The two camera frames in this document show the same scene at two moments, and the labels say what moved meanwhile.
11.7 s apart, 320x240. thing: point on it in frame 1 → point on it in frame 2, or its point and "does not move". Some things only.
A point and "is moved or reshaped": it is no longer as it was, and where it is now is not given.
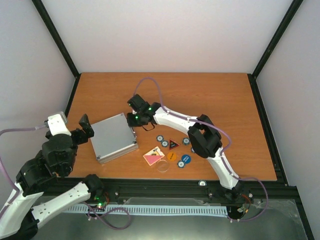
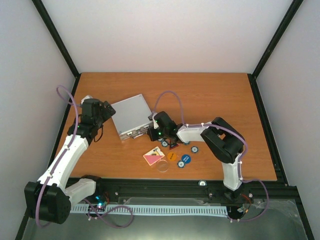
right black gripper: x=131 y=122 → x=153 y=138
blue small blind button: x=186 y=158 does not move
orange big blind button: x=171 y=156 does not move
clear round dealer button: x=162 y=166 does not move
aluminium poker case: x=113 y=137 is moved or reshaped
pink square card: x=153 y=155 does not move
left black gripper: x=88 y=127 → x=107 y=114
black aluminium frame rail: x=274 y=190 does not move
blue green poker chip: x=181 y=164 does not move
